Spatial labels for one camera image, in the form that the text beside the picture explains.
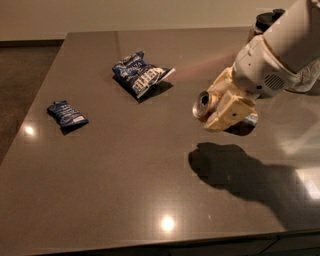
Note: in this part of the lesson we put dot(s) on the orange soda can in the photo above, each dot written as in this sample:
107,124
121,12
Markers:
205,105

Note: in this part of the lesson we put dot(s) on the large blue chip bag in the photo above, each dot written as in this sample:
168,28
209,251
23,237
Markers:
137,76

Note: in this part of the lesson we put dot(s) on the glass jar with black lid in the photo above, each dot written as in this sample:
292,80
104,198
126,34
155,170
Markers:
264,21

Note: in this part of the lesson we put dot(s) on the small blue chip bag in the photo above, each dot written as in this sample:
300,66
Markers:
65,114

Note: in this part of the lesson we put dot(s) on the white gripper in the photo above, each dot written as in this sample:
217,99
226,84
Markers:
258,71

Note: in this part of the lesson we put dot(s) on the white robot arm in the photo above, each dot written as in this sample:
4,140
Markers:
294,39

